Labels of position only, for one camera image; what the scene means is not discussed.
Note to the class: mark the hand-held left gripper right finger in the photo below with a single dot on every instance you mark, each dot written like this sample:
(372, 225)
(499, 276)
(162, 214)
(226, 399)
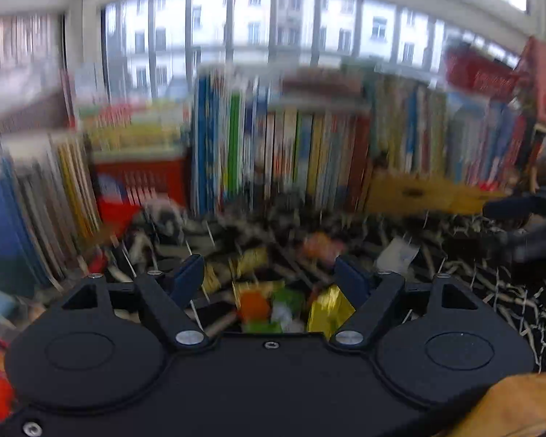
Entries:
(350, 280)

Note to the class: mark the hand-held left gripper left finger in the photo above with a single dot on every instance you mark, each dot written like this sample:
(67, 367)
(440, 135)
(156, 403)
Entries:
(189, 277)

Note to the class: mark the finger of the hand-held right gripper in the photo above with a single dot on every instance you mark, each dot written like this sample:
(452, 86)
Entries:
(532, 246)
(523, 205)

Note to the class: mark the gold foil wrapper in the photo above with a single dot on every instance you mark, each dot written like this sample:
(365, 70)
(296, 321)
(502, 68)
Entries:
(327, 312)

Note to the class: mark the person's left hand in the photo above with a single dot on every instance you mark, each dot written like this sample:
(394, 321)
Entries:
(523, 409)

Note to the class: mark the orange pink wrapper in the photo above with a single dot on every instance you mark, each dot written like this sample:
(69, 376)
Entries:
(321, 246)

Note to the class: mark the white blue card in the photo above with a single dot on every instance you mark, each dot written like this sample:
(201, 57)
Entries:
(396, 255)

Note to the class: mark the yellow wrapper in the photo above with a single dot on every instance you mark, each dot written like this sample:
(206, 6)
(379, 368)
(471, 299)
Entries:
(250, 261)

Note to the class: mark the green wrapper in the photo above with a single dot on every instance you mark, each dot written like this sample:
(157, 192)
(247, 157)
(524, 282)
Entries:
(289, 298)

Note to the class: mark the black white patterned blanket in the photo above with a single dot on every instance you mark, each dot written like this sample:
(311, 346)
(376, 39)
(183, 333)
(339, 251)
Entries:
(482, 291)

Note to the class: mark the red plastic crate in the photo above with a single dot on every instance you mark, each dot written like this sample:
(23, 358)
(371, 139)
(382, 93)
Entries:
(136, 191)

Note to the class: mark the row of small books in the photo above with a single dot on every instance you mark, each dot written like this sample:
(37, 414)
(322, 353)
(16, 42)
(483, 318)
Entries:
(446, 136)

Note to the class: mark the wooden drawer box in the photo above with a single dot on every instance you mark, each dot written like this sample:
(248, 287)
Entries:
(418, 193)

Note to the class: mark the pink toy house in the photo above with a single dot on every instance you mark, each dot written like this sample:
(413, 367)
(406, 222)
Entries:
(539, 82)

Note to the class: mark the red mesh basket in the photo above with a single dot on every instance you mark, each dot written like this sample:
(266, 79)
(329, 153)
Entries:
(477, 73)

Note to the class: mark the row of tall picture books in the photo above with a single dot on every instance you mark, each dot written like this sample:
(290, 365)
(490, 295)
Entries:
(282, 154)

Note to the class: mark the row of thin books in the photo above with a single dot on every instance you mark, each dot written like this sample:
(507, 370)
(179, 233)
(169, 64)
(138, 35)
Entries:
(63, 200)

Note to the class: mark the stack of flat books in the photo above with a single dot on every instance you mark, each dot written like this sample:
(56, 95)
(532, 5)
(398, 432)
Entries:
(132, 127)

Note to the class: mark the large barred window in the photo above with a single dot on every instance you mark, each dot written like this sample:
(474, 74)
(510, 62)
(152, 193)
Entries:
(255, 22)

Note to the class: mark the narrow side window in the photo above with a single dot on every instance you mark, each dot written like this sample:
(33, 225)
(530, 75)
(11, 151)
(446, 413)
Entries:
(18, 54)

